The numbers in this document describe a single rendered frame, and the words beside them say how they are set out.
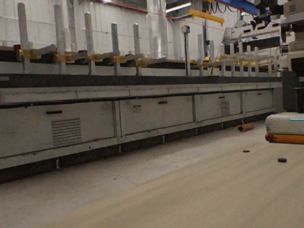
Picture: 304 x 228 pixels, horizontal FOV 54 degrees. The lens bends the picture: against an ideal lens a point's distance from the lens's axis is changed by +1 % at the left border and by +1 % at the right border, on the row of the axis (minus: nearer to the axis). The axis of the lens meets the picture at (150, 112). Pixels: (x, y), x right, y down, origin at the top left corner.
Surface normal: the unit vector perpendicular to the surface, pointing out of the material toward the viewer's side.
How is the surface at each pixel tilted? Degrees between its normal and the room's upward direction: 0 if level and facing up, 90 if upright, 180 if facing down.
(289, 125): 90
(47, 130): 90
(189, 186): 0
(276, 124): 90
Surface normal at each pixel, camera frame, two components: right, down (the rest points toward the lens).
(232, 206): -0.06, -1.00
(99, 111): 0.73, -0.01
